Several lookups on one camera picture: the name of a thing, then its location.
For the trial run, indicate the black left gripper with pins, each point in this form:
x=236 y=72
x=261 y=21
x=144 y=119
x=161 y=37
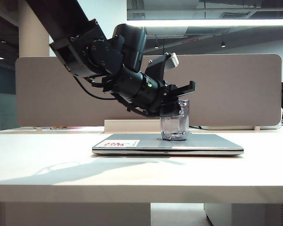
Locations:
x=161 y=94

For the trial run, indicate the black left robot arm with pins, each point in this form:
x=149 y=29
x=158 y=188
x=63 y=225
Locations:
x=85 y=47

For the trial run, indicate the silver closed laptop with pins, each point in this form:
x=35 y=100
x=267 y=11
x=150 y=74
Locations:
x=202 y=144

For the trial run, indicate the grey-brown fabric desk partition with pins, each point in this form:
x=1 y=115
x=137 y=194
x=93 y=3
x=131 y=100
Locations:
x=226 y=94

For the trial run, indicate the round ceiling spot lamp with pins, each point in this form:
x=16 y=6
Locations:
x=156 y=46
x=223 y=44

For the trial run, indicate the white sticker with red print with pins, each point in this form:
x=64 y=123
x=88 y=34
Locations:
x=132 y=143

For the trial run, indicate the long ceiling light strip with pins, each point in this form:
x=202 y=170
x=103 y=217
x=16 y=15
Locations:
x=202 y=23

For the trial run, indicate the colourful papers behind partition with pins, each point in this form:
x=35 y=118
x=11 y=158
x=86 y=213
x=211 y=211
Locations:
x=61 y=128

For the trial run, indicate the beige desk leg panel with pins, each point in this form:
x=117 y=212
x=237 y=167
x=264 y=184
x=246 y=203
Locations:
x=73 y=214

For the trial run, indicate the dark glass door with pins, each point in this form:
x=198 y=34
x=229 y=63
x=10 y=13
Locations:
x=4 y=82

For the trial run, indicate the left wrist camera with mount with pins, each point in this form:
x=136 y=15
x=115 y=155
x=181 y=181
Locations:
x=172 y=61

